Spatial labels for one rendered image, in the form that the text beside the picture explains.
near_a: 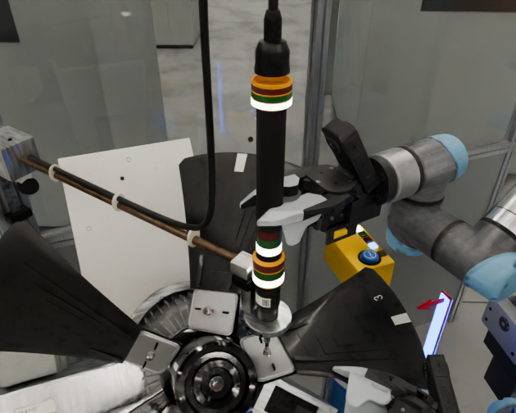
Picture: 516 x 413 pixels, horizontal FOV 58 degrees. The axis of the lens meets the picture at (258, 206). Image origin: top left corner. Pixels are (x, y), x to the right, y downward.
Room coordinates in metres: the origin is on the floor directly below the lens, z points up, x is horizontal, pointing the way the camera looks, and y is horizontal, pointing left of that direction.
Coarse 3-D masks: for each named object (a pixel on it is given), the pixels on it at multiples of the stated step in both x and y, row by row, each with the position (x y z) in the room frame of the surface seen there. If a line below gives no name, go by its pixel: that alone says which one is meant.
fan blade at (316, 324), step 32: (352, 288) 0.60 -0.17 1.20; (384, 288) 0.60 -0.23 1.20; (320, 320) 0.53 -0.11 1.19; (352, 320) 0.53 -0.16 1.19; (384, 320) 0.54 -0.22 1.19; (288, 352) 0.47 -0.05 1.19; (320, 352) 0.47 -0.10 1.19; (352, 352) 0.47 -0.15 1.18; (384, 352) 0.48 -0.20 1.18; (416, 352) 0.49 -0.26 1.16; (416, 384) 0.44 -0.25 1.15
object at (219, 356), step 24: (192, 336) 0.50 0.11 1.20; (192, 360) 0.40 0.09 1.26; (216, 360) 0.41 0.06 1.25; (240, 360) 0.42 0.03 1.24; (168, 384) 0.44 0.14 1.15; (192, 384) 0.39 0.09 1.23; (240, 384) 0.40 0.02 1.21; (192, 408) 0.36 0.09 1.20; (216, 408) 0.37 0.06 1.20; (240, 408) 0.37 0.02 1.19
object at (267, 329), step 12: (240, 252) 0.51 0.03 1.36; (240, 264) 0.48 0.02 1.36; (240, 276) 0.48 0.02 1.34; (252, 288) 0.47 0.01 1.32; (252, 300) 0.47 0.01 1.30; (252, 312) 0.47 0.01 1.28; (288, 312) 0.47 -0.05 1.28; (252, 324) 0.45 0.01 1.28; (264, 324) 0.45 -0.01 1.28; (276, 324) 0.45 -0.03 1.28; (288, 324) 0.45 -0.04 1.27; (264, 336) 0.44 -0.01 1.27; (276, 336) 0.44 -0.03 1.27
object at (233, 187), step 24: (192, 168) 0.69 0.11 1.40; (288, 168) 0.65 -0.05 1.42; (192, 192) 0.66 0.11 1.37; (216, 192) 0.64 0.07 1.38; (240, 192) 0.63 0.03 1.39; (192, 216) 0.63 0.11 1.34; (216, 216) 0.61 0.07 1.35; (240, 216) 0.59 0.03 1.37; (216, 240) 0.58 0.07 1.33; (240, 240) 0.56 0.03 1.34; (192, 264) 0.57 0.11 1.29; (216, 264) 0.55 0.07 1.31; (216, 288) 0.52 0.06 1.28; (240, 288) 0.50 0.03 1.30
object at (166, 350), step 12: (144, 336) 0.44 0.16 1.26; (156, 336) 0.44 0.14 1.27; (132, 348) 0.44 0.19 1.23; (144, 348) 0.44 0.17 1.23; (156, 348) 0.44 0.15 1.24; (168, 348) 0.44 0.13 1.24; (132, 360) 0.45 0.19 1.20; (144, 360) 0.44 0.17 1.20; (156, 360) 0.44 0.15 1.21; (168, 360) 0.44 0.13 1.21; (156, 372) 0.44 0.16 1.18
